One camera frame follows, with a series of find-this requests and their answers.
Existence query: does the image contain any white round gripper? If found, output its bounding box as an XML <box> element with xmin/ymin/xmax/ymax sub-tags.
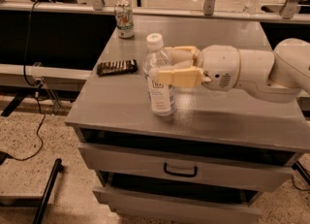
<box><xmin>149</xmin><ymin>45</ymin><xmax>240</xmax><ymax>91</ymax></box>

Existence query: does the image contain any clear blue-label plastic bottle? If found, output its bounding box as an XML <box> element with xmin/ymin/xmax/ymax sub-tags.
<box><xmin>143</xmin><ymin>33</ymin><xmax>174</xmax><ymax>116</ymax></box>

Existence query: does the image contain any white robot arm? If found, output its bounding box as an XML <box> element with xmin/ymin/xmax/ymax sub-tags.
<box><xmin>149</xmin><ymin>38</ymin><xmax>310</xmax><ymax>103</ymax></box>

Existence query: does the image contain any dark snack bar wrapper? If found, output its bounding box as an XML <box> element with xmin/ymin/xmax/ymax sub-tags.
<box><xmin>97</xmin><ymin>59</ymin><xmax>138</xmax><ymax>77</ymax></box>

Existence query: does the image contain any green white soda can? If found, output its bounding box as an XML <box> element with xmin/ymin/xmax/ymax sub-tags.
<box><xmin>114</xmin><ymin>0</ymin><xmax>134</xmax><ymax>38</ymax></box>

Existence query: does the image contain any grey cabinet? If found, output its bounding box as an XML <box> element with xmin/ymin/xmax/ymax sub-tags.
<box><xmin>64</xmin><ymin>15</ymin><xmax>310</xmax><ymax>224</ymax></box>

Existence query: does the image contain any upper grey drawer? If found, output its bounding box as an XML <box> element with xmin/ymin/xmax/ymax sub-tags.
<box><xmin>78</xmin><ymin>143</ymin><xmax>293</xmax><ymax>192</ymax></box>

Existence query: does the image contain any grey drawer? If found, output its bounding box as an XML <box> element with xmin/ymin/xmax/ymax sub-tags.
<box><xmin>93</xmin><ymin>185</ymin><xmax>262</xmax><ymax>224</ymax></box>
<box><xmin>78</xmin><ymin>143</ymin><xmax>293</xmax><ymax>192</ymax></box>

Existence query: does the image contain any lower grey drawer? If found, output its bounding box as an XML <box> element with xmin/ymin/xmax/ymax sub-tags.
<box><xmin>93</xmin><ymin>185</ymin><xmax>262</xmax><ymax>224</ymax></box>

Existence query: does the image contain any black metal leg bar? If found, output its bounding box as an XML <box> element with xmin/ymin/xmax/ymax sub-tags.
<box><xmin>32</xmin><ymin>158</ymin><xmax>63</xmax><ymax>224</ymax></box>

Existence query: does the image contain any black drawer handle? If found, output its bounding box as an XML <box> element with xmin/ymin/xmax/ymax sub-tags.
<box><xmin>163</xmin><ymin>163</ymin><xmax>198</xmax><ymax>178</ymax></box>

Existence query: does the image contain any black floor cable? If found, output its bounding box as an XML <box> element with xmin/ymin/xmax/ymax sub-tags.
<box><xmin>6</xmin><ymin>1</ymin><xmax>47</xmax><ymax>162</ymax></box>

